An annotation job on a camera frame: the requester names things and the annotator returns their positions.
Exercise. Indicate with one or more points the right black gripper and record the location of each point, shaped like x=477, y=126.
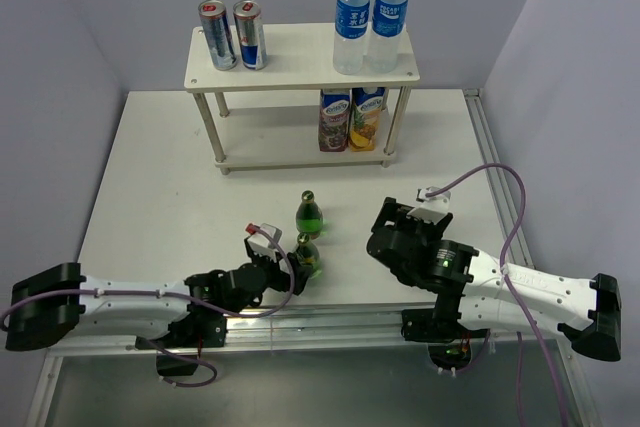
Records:
x=393, y=211

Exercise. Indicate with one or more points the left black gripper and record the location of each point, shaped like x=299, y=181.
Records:
x=281, y=279

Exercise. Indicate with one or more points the green glass bottle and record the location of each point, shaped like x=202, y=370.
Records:
x=309, y=218
x=307, y=254

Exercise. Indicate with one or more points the silver drink can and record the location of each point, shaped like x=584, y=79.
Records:
x=214, y=22
x=250, y=32

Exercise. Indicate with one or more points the blue-label water bottle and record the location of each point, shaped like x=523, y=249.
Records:
x=351, y=23
x=388, y=22

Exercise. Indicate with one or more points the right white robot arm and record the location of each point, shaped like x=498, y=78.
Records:
x=475, y=294

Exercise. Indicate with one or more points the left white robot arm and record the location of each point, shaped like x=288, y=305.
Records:
x=63, y=303

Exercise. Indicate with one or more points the white two-tier wooden shelf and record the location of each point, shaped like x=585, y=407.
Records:
x=268, y=119

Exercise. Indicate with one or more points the yellow pineapple juice carton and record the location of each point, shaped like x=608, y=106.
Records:
x=366, y=107

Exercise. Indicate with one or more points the purple grape juice carton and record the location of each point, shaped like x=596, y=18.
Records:
x=334, y=112

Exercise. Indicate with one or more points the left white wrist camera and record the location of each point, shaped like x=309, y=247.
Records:
x=271, y=233

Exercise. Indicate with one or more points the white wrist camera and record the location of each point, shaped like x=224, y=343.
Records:
x=430, y=208
x=271, y=233

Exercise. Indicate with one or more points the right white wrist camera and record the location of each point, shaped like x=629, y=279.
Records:
x=430, y=208

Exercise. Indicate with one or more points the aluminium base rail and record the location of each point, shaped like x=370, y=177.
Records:
x=301, y=367

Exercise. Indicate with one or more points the aluminium side rail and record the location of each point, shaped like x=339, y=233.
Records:
x=507, y=207

